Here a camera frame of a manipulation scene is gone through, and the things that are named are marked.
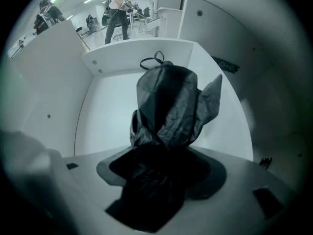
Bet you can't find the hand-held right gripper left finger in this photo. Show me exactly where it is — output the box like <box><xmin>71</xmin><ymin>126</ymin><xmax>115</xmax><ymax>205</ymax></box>
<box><xmin>62</xmin><ymin>145</ymin><xmax>148</xmax><ymax>235</ymax></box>

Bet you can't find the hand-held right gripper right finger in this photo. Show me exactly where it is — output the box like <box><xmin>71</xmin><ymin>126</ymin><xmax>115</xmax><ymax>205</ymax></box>
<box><xmin>158</xmin><ymin>145</ymin><xmax>294</xmax><ymax>235</ymax></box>

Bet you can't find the white drawer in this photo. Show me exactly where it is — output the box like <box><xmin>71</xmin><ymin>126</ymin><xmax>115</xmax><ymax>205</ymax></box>
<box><xmin>7</xmin><ymin>21</ymin><xmax>255</xmax><ymax>163</ymax></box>

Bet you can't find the black umbrella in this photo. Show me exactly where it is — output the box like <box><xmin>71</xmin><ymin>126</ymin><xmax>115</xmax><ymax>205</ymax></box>
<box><xmin>105</xmin><ymin>50</ymin><xmax>224</xmax><ymax>234</ymax></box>

